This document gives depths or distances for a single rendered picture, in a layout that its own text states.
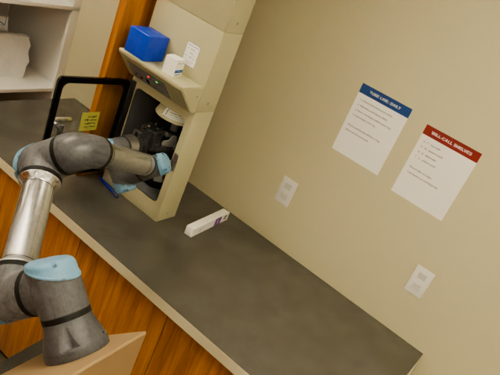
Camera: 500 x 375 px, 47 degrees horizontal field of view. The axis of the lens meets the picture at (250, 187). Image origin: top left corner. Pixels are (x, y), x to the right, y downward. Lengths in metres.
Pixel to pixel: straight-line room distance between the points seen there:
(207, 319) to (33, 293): 0.67
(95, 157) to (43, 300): 0.46
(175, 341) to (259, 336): 0.28
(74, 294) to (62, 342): 0.11
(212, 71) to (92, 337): 1.02
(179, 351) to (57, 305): 0.68
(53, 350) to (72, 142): 0.56
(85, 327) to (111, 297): 0.73
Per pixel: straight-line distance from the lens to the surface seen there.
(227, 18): 1.98
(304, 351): 1.97
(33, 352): 1.63
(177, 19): 2.11
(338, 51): 2.24
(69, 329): 1.40
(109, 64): 2.22
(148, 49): 2.06
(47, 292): 1.39
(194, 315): 1.89
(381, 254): 2.26
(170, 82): 1.97
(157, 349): 2.04
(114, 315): 2.14
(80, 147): 1.65
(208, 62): 2.02
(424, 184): 2.15
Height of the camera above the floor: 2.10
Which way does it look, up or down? 24 degrees down
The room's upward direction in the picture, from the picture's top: 23 degrees clockwise
